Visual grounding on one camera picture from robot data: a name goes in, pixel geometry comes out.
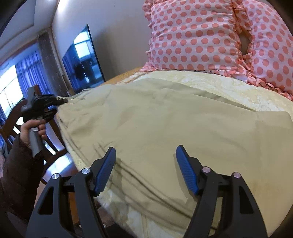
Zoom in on beige khaki pants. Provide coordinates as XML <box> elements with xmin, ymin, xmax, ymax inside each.
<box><xmin>55</xmin><ymin>78</ymin><xmax>293</xmax><ymax>237</ymax></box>

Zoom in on left forearm in brown sleeve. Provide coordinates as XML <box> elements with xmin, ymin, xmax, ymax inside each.
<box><xmin>1</xmin><ymin>136</ymin><xmax>44</xmax><ymax>223</ymax></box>

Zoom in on person's left hand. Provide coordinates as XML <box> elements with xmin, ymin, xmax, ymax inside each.
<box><xmin>19</xmin><ymin>119</ymin><xmax>47</xmax><ymax>149</ymax></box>

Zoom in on blue window curtain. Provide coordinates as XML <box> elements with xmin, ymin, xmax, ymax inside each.
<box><xmin>1</xmin><ymin>51</ymin><xmax>53</xmax><ymax>121</ymax></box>

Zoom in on dark wooden chair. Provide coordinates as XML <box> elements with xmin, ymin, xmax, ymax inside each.
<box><xmin>1</xmin><ymin>94</ymin><xmax>68</xmax><ymax>174</ymax></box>

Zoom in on black flat screen television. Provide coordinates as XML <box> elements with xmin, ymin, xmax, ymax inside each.
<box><xmin>62</xmin><ymin>25</ymin><xmax>105</xmax><ymax>93</ymax></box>

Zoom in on cream patterned bedspread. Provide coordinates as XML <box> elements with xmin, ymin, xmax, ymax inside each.
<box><xmin>55</xmin><ymin>67</ymin><xmax>293</xmax><ymax>238</ymax></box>

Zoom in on pink polka dot pillow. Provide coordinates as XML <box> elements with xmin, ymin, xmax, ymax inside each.
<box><xmin>233</xmin><ymin>1</ymin><xmax>292</xmax><ymax>100</ymax></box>
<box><xmin>141</xmin><ymin>0</ymin><xmax>248</xmax><ymax>82</ymax></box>

